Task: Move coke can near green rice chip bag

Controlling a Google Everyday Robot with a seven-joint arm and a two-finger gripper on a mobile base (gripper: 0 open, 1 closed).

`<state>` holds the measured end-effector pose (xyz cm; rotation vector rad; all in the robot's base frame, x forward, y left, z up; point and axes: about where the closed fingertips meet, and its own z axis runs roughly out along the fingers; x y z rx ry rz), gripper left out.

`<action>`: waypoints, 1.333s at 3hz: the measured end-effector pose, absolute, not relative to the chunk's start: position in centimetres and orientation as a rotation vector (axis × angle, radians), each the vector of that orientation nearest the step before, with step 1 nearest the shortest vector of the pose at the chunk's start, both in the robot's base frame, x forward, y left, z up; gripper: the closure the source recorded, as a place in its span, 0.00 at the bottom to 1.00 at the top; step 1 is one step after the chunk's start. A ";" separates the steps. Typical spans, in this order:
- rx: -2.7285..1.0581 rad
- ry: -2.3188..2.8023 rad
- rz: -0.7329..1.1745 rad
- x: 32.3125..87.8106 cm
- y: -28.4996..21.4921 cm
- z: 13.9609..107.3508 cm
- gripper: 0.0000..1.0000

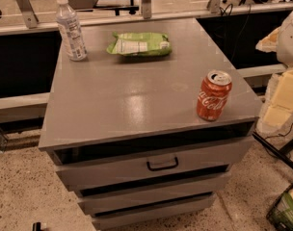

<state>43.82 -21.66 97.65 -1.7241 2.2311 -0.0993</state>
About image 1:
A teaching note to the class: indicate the middle grey drawer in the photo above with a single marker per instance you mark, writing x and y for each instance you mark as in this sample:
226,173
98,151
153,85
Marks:
154,193

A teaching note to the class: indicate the green black basket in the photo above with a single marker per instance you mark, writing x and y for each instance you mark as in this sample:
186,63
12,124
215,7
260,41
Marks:
280,214

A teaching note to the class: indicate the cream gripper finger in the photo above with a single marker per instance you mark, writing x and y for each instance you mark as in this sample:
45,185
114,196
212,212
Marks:
281,103
269,43

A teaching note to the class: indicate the black drawer handle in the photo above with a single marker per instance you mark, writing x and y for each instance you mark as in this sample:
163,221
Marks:
163,165

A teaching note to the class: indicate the grey drawer cabinet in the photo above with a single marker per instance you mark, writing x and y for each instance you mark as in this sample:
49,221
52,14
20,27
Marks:
111,107

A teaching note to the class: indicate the bottom grey drawer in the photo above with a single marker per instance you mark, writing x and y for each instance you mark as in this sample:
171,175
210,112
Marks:
161,210

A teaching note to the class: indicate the clear plastic water bottle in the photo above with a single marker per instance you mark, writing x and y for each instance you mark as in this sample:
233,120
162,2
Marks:
70,30

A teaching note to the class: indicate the grey drawer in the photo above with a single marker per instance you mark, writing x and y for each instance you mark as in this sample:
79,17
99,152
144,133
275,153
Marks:
154,193
210,154
161,210

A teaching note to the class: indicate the green rice chip bag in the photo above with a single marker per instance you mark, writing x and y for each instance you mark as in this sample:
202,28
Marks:
140,44

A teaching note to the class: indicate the red coke can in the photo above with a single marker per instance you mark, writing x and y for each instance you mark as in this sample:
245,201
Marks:
214,91

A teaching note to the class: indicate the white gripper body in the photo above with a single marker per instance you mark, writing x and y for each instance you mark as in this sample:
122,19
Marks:
289,38

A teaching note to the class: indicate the top grey drawer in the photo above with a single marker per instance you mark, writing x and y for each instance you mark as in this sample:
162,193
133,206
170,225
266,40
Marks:
210,154

